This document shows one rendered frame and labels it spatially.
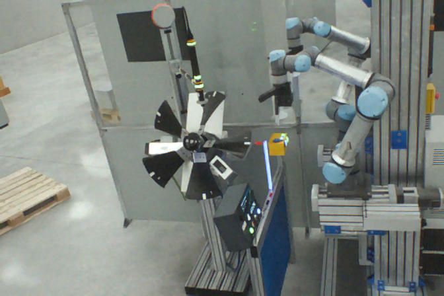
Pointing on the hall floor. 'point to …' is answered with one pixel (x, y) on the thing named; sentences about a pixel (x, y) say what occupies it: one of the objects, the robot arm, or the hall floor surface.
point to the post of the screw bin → (251, 271)
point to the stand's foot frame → (206, 283)
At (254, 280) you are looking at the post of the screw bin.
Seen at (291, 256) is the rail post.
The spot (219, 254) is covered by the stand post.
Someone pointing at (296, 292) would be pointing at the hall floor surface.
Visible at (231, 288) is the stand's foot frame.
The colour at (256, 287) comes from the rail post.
